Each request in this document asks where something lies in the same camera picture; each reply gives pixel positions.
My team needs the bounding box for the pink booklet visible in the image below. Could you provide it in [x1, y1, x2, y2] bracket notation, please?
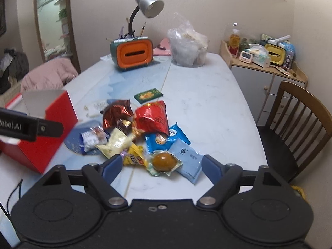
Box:
[153, 38, 171, 56]

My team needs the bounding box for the light blue snack packet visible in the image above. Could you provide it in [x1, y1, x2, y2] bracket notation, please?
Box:
[168, 139, 203, 184]

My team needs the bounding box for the clear plastic bag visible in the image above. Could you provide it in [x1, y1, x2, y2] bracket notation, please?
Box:
[167, 12, 209, 67]

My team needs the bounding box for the yellow tissue box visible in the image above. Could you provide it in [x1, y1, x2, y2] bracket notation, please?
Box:
[265, 43, 286, 66]

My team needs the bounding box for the red snack bag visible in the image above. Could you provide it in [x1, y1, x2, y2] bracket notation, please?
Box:
[134, 101, 169, 135]

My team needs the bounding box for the clear packet with egg yolk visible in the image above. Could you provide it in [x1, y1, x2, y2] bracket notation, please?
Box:
[146, 150, 183, 177]

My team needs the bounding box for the brown foil snack bag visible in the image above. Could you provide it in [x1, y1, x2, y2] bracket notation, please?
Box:
[101, 100, 134, 131]

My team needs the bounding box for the yellow candy packet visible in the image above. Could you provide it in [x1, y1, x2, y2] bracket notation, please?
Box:
[121, 143, 147, 167]

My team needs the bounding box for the glass bottle with yellow label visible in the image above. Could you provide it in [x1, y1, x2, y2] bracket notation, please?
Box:
[228, 23, 241, 58]

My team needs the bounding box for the silver desk lamp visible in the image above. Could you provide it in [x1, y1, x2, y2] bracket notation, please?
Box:
[128, 0, 164, 37]

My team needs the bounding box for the cream yellow snack packet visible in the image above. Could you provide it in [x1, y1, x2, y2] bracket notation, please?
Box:
[95, 128, 136, 159]

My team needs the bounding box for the pink jacket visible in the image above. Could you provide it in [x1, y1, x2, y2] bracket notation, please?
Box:
[20, 58, 78, 93]

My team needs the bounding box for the green cracker packet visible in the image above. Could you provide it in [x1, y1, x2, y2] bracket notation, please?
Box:
[134, 88, 163, 104]

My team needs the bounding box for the white wooden cabinet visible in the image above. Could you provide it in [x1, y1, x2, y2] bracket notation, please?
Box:
[220, 41, 308, 125]

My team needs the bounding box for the red cardboard box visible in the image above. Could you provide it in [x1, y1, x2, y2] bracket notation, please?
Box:
[1, 89, 78, 174]

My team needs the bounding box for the blue cookie packet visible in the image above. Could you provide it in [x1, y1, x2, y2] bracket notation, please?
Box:
[145, 123, 191, 154]

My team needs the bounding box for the green orange tissue box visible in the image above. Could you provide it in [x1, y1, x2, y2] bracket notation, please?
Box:
[110, 37, 154, 70]

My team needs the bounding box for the wet wipes pack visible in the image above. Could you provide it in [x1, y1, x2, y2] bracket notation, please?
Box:
[249, 44, 271, 68]

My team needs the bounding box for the white kitchen timer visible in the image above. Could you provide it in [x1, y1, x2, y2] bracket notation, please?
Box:
[239, 51, 253, 64]

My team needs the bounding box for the white blue snack packet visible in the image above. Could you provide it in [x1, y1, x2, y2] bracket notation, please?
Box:
[81, 125, 107, 154]

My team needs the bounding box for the wooden chair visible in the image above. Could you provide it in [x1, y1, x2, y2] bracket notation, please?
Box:
[257, 81, 331, 183]

